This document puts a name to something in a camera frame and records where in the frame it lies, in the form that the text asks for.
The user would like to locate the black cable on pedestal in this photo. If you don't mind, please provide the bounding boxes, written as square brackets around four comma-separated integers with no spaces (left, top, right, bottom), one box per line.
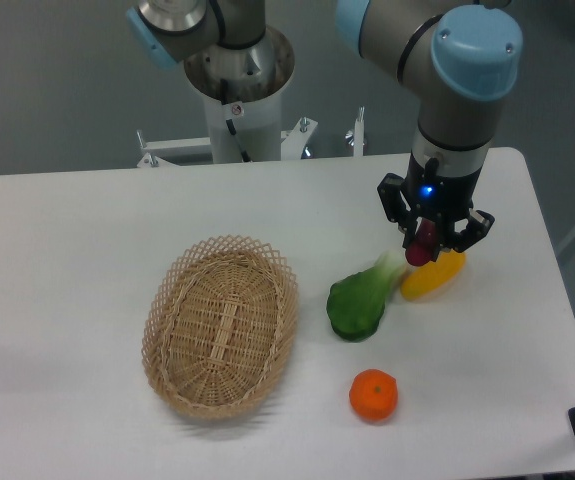
[218,79,252,164]

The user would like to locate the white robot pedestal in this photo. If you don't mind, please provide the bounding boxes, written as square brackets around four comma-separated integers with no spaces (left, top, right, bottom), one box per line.
[184,26,295,144]

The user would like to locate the orange toy tangerine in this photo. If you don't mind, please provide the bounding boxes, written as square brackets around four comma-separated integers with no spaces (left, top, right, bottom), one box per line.
[348,369,399,422]

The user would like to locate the green bok choy toy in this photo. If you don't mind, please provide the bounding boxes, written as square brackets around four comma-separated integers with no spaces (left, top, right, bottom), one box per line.
[326,250,407,342]

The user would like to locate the white metal base frame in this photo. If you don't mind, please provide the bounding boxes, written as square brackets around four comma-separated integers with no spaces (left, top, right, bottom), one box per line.
[135,106,368,168]

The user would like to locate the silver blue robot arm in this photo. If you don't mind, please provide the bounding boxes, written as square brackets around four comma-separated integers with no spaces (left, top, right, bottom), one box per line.
[126,1,523,266]

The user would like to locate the woven wicker basket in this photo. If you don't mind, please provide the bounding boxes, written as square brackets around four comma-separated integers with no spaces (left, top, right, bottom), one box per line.
[141,235,298,420]

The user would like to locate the yellow toy vegetable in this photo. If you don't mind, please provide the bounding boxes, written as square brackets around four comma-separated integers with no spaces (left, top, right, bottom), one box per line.
[400,251,467,301]

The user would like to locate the red sweet potato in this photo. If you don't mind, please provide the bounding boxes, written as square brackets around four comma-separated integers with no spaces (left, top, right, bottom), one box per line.
[405,219,437,267]

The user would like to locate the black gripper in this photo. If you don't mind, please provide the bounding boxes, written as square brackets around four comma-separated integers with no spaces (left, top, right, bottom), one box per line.
[377,154,495,262]

